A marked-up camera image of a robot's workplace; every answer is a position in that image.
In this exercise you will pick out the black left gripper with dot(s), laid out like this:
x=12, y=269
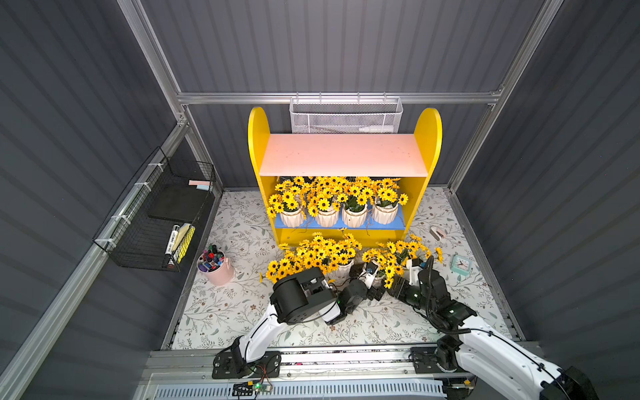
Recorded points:
x=372, y=285

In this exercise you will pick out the yellow wooden shelf unit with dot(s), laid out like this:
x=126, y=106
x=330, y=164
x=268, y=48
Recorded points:
x=412, y=158

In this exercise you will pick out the black wire wall basket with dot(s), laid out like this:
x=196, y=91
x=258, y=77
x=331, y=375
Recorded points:
x=137, y=233

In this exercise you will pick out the pink sticky note pad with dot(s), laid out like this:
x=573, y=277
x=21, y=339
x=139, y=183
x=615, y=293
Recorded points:
x=200, y=184

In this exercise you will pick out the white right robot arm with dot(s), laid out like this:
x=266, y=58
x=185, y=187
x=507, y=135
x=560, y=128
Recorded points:
x=471, y=344

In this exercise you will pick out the yellow book in basket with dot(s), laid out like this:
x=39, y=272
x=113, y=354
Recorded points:
x=178, y=244

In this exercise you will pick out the pen holder with markers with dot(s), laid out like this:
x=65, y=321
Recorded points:
x=215, y=266

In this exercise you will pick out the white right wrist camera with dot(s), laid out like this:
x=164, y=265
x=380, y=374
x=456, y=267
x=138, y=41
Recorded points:
x=414, y=267

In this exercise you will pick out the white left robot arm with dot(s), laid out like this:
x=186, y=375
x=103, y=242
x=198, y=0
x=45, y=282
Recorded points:
x=300, y=298

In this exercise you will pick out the sunflower pot top shelf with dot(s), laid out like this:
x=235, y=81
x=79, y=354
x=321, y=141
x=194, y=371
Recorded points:
x=319, y=252
x=389, y=267

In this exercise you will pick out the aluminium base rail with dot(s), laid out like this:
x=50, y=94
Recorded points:
x=389, y=370

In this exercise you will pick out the white wire basket behind shelf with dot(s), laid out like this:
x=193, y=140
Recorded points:
x=359, y=115

